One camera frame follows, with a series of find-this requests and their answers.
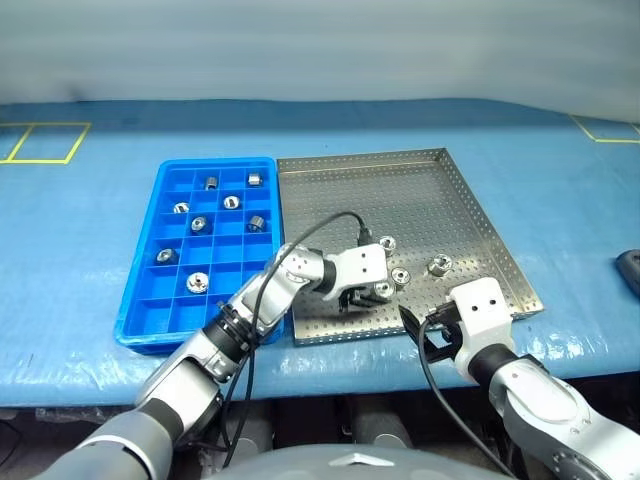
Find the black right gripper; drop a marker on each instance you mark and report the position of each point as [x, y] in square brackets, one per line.
[445, 320]

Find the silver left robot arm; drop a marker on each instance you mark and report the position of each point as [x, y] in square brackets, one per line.
[260, 300]

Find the blue plastic table cover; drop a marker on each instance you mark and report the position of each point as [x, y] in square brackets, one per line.
[75, 250]

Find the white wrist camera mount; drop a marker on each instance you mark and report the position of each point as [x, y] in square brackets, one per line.
[362, 265]
[482, 310]

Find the small metal roller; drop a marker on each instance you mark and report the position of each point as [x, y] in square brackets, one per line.
[440, 265]
[401, 275]
[254, 179]
[199, 224]
[256, 223]
[180, 207]
[387, 243]
[211, 182]
[384, 288]
[231, 202]
[197, 283]
[165, 256]

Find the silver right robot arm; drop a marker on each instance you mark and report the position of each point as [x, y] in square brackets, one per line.
[540, 400]

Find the grey rounded robot torso cover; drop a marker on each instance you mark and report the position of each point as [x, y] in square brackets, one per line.
[360, 465]

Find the perforated steel tray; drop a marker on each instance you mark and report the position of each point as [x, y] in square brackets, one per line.
[400, 200]

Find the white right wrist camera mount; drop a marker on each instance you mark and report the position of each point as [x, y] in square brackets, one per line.
[482, 310]

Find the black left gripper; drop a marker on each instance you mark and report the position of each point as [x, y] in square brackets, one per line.
[350, 301]

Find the black rounded object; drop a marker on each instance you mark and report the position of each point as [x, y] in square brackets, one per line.
[630, 267]

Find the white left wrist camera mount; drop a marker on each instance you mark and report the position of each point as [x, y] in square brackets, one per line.
[362, 265]

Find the blue compartment plastic tray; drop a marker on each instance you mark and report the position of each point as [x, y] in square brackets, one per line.
[150, 305]

